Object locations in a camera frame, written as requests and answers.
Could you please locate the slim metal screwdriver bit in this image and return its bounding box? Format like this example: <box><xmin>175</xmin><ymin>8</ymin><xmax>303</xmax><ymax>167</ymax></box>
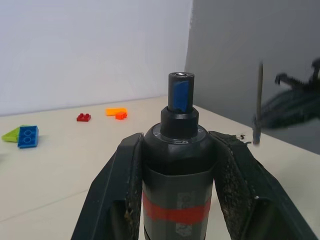
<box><xmin>252</xmin><ymin>59</ymin><xmax>265</xmax><ymax>147</ymax></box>

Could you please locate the lime green wedge toy brick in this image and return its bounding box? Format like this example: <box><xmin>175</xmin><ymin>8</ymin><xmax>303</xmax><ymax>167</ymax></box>
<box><xmin>1</xmin><ymin>125</ymin><xmax>25</xmax><ymax>143</ymax></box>

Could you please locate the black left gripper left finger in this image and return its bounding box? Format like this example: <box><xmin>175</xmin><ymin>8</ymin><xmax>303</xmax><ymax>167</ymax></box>
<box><xmin>70</xmin><ymin>132</ymin><xmax>145</xmax><ymax>240</ymax></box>

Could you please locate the black electric screwdriver red band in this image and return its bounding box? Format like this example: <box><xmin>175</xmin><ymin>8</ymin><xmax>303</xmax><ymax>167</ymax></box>
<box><xmin>140</xmin><ymin>71</ymin><xmax>216</xmax><ymax>240</ymax></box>

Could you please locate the flat orange toy brick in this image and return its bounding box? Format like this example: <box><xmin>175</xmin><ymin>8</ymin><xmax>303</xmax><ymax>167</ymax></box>
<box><xmin>105</xmin><ymin>107</ymin><xmax>129</xmax><ymax>117</ymax></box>

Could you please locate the red toy building brick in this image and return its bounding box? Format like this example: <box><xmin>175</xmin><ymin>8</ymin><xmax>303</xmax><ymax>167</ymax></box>
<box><xmin>76</xmin><ymin>112</ymin><xmax>92</xmax><ymax>123</ymax></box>

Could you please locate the blue toy building brick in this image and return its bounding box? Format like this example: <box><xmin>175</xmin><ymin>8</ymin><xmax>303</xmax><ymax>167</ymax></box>
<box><xmin>16</xmin><ymin>124</ymin><xmax>40</xmax><ymax>150</ymax></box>

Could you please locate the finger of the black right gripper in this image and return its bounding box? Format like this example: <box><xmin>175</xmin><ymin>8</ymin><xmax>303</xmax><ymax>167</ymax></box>
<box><xmin>274</xmin><ymin>57</ymin><xmax>320</xmax><ymax>91</ymax></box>
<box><xmin>252</xmin><ymin>87</ymin><xmax>320</xmax><ymax>131</ymax></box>

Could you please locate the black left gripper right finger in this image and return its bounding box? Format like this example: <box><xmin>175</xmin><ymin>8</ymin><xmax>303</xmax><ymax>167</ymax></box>
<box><xmin>208</xmin><ymin>130</ymin><xmax>319</xmax><ymax>240</ymax></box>

